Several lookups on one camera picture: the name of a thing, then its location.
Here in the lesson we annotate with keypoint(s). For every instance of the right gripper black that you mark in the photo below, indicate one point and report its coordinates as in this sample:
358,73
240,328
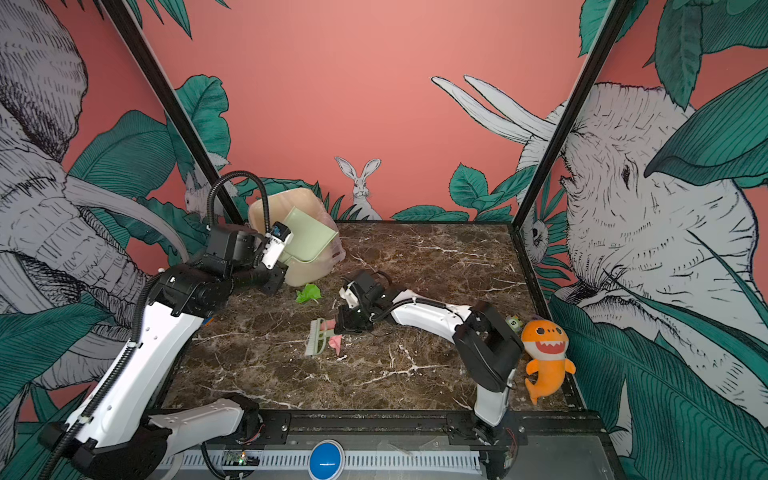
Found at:
346,323

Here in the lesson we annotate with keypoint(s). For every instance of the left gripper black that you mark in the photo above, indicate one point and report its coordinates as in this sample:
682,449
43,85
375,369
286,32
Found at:
278,275

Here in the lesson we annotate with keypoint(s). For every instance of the cream trash bin with bag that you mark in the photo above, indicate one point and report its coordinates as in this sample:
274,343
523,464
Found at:
298,273

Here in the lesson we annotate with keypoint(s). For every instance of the light green dustpan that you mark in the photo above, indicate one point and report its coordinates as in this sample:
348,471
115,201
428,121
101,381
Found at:
309,239

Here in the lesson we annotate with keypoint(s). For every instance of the light green hand brush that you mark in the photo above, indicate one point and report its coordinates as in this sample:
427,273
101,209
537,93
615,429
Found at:
318,337

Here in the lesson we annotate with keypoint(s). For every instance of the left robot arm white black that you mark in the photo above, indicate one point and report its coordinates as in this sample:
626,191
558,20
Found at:
112,435

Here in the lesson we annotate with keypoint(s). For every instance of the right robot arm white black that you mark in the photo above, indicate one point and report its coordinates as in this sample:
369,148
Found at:
488,347

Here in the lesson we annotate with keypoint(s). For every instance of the pink paper scrap lower left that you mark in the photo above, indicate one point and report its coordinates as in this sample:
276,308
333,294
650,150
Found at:
335,342

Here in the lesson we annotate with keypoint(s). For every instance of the green paper scrap near bin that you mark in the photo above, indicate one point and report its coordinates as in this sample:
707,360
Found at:
310,292

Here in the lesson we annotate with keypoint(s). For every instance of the blue round button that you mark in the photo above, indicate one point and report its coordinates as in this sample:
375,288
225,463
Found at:
327,461

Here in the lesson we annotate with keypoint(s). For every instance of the orange plush toy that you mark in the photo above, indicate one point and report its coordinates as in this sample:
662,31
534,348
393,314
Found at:
546,343

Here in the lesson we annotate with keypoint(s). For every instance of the white slotted cable duct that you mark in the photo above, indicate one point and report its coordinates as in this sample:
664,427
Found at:
361,460

